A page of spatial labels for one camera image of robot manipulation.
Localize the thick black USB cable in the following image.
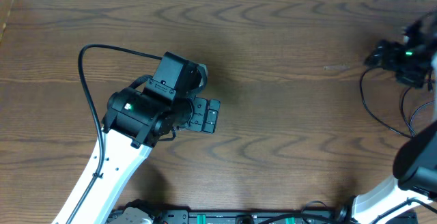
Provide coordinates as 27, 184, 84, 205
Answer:
358, 66, 437, 139

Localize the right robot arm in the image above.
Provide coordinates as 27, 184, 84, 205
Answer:
334, 17, 436, 223

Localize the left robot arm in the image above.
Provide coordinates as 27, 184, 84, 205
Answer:
54, 52, 221, 223

